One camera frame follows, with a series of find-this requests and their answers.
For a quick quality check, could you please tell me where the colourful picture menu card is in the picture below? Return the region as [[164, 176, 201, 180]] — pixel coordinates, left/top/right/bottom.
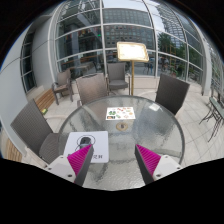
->
[[105, 106, 136, 121]]

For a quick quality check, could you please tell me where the green metal side table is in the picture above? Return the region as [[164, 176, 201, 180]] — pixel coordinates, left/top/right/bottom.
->
[[199, 95, 224, 143]]

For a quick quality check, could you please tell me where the gold framed menu stand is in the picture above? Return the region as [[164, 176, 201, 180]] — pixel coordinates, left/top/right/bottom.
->
[[116, 41, 150, 97]]

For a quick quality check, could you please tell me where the white printed mouse pad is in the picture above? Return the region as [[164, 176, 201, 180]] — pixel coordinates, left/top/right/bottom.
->
[[63, 130, 110, 164]]

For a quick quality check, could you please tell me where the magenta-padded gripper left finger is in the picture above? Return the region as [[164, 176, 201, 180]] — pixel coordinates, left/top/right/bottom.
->
[[44, 143, 95, 187]]

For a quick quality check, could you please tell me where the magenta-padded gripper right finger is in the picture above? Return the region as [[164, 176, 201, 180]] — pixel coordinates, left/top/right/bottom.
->
[[134, 144, 184, 185]]

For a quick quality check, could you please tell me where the black wired computer mouse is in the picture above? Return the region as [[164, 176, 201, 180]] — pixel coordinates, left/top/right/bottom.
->
[[76, 134, 96, 151]]

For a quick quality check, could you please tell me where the round brass table centre ring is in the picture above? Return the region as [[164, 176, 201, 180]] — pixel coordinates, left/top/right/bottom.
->
[[115, 121, 129, 132]]

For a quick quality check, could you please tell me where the grey wicker armchair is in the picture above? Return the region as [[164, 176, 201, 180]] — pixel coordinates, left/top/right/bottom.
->
[[154, 72, 191, 116], [106, 61, 132, 96], [10, 98, 65, 165], [75, 72, 110, 108], [51, 68, 75, 106]]

